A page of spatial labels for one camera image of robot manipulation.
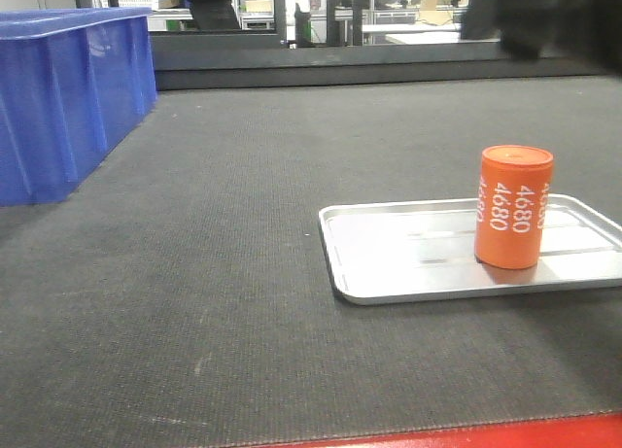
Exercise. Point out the red conveyor frame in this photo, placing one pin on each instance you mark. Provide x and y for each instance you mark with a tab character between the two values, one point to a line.
584	431

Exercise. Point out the blue conveyor bin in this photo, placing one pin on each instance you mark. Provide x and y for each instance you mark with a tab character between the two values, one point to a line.
74	83

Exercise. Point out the orange cylindrical capacitor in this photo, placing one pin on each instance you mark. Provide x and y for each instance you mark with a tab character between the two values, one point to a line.
514	185

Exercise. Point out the silver metal tray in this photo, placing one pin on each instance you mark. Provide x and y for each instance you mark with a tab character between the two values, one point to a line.
395	252

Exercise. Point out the dark conveyor belt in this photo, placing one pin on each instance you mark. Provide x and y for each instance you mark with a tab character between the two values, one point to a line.
180	297

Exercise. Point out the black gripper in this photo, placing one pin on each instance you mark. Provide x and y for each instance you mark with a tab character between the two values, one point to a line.
588	30

